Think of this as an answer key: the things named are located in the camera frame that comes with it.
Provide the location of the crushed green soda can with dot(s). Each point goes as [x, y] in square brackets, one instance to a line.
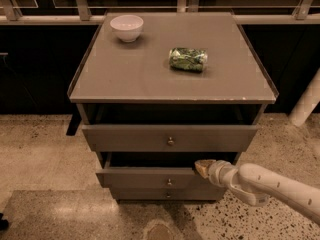
[188, 59]

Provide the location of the black object at floor edge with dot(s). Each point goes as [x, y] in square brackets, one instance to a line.
[4, 224]

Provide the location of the grey drawer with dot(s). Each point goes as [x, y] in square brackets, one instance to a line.
[167, 194]
[155, 170]
[169, 138]

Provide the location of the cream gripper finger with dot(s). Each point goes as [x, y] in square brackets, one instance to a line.
[202, 170]
[205, 163]

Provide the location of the grey top drawer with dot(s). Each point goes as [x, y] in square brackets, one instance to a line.
[169, 138]

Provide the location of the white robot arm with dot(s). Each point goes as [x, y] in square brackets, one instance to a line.
[254, 184]

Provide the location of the grey drawer cabinet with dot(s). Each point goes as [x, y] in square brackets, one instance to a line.
[133, 83]

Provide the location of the grey bottom drawer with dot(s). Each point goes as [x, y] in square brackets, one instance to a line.
[167, 194]

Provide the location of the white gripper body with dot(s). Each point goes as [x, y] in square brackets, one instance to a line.
[215, 172]

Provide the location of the white ceramic bowl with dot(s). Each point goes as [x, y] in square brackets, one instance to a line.
[127, 28]

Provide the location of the metal window railing frame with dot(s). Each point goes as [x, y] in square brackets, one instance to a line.
[245, 12]

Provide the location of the white pillar post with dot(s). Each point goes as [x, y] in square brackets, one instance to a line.
[307, 102]

